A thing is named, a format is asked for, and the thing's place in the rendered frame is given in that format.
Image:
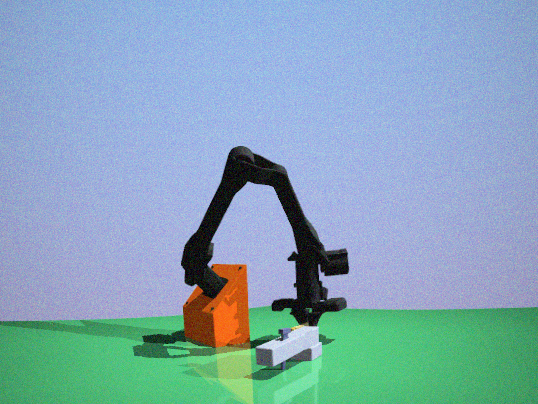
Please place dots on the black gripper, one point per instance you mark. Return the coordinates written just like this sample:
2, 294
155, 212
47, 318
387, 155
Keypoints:
308, 297

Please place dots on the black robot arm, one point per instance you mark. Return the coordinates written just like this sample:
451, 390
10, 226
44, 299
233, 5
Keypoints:
243, 166

